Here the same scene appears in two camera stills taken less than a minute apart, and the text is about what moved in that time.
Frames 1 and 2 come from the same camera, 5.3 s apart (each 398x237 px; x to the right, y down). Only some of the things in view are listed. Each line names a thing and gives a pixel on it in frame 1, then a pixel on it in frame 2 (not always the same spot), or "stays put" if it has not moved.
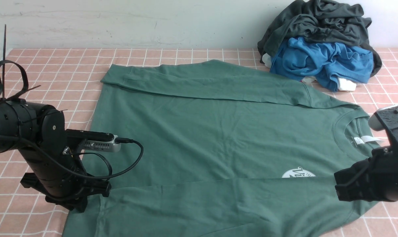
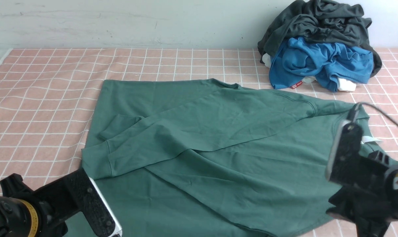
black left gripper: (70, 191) to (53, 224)
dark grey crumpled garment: (320, 20) stays put
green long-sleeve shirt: (210, 148) stays put
